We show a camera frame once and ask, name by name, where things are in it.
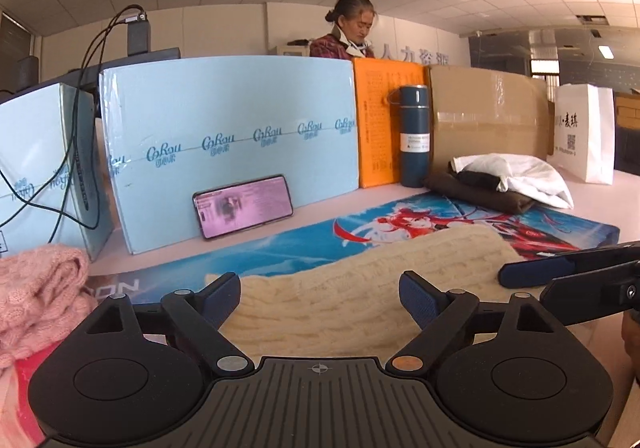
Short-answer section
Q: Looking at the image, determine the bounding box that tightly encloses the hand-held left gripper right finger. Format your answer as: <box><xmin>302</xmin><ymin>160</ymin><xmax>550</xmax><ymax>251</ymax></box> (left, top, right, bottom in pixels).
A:
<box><xmin>385</xmin><ymin>270</ymin><xmax>576</xmax><ymax>374</ymax></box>

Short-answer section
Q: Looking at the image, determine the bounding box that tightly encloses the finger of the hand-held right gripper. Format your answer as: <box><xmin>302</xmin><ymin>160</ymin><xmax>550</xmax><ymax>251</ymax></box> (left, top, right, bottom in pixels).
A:
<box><xmin>498</xmin><ymin>242</ymin><xmax>640</xmax><ymax>289</ymax></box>
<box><xmin>540</xmin><ymin>260</ymin><xmax>640</xmax><ymax>326</ymax></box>

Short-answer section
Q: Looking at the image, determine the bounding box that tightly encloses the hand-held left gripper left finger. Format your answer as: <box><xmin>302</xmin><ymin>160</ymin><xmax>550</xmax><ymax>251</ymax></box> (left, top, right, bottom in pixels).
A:
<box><xmin>80</xmin><ymin>272</ymin><xmax>256</xmax><ymax>376</ymax></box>

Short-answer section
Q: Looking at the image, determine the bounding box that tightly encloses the cream knitted sweater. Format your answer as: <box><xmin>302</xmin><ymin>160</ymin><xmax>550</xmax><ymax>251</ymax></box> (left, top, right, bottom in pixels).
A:
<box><xmin>220</xmin><ymin>224</ymin><xmax>531</xmax><ymax>359</ymax></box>

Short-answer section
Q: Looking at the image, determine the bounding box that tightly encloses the person's right hand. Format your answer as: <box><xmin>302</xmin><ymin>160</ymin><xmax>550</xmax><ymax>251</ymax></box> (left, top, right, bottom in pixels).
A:
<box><xmin>622</xmin><ymin>309</ymin><xmax>640</xmax><ymax>381</ymax></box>

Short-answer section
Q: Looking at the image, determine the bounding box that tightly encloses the smartphone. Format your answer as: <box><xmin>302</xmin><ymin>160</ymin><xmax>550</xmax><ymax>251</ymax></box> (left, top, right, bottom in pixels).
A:
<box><xmin>192</xmin><ymin>174</ymin><xmax>294</xmax><ymax>240</ymax></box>

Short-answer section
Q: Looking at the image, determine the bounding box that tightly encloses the white cloth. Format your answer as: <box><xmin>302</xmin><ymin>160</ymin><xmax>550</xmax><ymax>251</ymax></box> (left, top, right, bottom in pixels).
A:
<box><xmin>452</xmin><ymin>153</ymin><xmax>575</xmax><ymax>210</ymax></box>

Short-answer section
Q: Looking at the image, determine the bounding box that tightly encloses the brown cloth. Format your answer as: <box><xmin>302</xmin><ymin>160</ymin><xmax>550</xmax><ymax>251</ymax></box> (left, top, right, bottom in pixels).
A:
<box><xmin>425</xmin><ymin>170</ymin><xmax>538</xmax><ymax>215</ymax></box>

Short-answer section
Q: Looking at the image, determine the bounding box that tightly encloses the printed desk mat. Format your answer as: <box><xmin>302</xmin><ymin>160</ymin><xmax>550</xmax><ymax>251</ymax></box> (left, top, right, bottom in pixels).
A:
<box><xmin>90</xmin><ymin>190</ymin><xmax>621</xmax><ymax>304</ymax></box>

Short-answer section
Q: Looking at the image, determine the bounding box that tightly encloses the black cloth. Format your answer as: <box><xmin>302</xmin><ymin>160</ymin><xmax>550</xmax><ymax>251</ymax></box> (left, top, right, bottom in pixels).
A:
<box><xmin>457</xmin><ymin>169</ymin><xmax>511</xmax><ymax>192</ymax></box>

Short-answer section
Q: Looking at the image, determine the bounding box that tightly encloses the white paper bag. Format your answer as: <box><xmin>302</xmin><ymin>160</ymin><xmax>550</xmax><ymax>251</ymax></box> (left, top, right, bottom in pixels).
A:
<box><xmin>547</xmin><ymin>84</ymin><xmax>616</xmax><ymax>186</ymax></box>

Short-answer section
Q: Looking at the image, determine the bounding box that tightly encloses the brown cardboard box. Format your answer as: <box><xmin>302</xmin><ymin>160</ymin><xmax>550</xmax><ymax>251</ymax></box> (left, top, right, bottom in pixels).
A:
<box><xmin>427</xmin><ymin>65</ymin><xmax>556</xmax><ymax>179</ymax></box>

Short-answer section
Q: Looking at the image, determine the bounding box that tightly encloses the orange box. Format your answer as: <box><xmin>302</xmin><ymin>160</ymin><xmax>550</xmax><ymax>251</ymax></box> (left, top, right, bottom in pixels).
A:
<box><xmin>352</xmin><ymin>57</ymin><xmax>432</xmax><ymax>189</ymax></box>

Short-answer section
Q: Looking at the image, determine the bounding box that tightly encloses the dark blue thermos bottle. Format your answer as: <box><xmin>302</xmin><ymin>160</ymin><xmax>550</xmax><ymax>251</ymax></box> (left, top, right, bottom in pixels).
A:
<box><xmin>387</xmin><ymin>84</ymin><xmax>432</xmax><ymax>189</ymax></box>

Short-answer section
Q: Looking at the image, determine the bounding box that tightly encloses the pink knitted sweater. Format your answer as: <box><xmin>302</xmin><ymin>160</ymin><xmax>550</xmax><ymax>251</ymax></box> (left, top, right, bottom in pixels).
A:
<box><xmin>0</xmin><ymin>244</ymin><xmax>101</xmax><ymax>370</ymax></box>

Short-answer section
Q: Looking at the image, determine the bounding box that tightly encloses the large light blue box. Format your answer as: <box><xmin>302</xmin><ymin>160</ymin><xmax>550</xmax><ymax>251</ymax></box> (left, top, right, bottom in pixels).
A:
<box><xmin>98</xmin><ymin>55</ymin><xmax>362</xmax><ymax>255</ymax></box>

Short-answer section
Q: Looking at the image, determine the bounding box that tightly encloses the red pink cloth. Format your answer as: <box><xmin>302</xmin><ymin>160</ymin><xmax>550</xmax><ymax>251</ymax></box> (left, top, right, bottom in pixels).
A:
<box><xmin>0</xmin><ymin>345</ymin><xmax>66</xmax><ymax>448</ymax></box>

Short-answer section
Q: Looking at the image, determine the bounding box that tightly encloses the light blue box with label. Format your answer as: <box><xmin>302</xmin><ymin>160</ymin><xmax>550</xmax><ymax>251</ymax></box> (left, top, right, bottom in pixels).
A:
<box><xmin>0</xmin><ymin>82</ymin><xmax>115</xmax><ymax>261</ymax></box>

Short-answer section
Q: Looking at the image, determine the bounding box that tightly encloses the black power adapter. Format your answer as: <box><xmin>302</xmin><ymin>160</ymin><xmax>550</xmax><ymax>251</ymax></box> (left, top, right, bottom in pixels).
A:
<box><xmin>126</xmin><ymin>13</ymin><xmax>152</xmax><ymax>56</ymax></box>

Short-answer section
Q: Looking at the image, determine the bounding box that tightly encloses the small black box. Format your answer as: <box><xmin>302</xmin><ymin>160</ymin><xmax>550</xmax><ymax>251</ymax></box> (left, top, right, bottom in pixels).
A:
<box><xmin>10</xmin><ymin>55</ymin><xmax>40</xmax><ymax>91</ymax></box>

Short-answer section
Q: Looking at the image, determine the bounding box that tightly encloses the brown window blind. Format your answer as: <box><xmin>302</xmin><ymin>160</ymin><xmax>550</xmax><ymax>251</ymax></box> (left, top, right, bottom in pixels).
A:
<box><xmin>0</xmin><ymin>10</ymin><xmax>37</xmax><ymax>89</ymax></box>

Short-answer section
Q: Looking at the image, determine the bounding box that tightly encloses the black cable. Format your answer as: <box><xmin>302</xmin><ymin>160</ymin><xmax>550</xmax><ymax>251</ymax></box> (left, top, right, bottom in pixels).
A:
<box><xmin>0</xmin><ymin>10</ymin><xmax>143</xmax><ymax>209</ymax></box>
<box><xmin>0</xmin><ymin>4</ymin><xmax>146</xmax><ymax>231</ymax></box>

